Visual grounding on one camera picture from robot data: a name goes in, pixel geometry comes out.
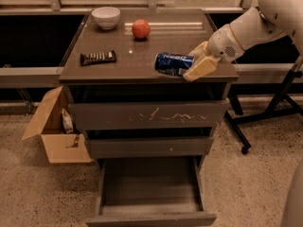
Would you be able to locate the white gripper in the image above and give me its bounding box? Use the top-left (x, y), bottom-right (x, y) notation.
top-left (183, 24), bottom-right (244, 81)

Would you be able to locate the blue pepsi can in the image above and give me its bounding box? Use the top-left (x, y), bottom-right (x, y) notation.
top-left (154, 52), bottom-right (195, 77)

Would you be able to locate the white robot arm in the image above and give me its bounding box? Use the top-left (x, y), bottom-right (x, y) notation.
top-left (186, 0), bottom-right (303, 227)

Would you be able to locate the top grey drawer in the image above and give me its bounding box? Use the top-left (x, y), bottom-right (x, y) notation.
top-left (69, 100), bottom-right (228, 131)

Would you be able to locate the grey drawer cabinet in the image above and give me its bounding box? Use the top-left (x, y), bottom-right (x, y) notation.
top-left (60, 9), bottom-right (237, 227)

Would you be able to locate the middle grey drawer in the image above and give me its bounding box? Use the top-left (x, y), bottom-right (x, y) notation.
top-left (85, 136), bottom-right (213, 159)

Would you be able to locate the open bottom grey drawer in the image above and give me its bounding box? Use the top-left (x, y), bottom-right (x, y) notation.
top-left (86, 156), bottom-right (217, 227)

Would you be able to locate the red apple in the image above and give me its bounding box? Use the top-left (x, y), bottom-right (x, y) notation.
top-left (132, 20), bottom-right (151, 39)

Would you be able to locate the black rolling stand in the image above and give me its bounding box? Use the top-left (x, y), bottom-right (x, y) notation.
top-left (224, 56), bottom-right (303, 154)

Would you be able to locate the dark snack bar wrapper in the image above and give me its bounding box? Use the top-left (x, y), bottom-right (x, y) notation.
top-left (80, 50), bottom-right (116, 66)

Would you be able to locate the white ceramic bowl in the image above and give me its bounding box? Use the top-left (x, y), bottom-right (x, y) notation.
top-left (91, 7), bottom-right (120, 29)

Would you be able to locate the snack bag in box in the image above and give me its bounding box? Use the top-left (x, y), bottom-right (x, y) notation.
top-left (62, 108), bottom-right (74, 133)

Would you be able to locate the open cardboard box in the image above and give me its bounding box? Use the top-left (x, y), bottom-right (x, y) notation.
top-left (22, 87), bottom-right (91, 164)

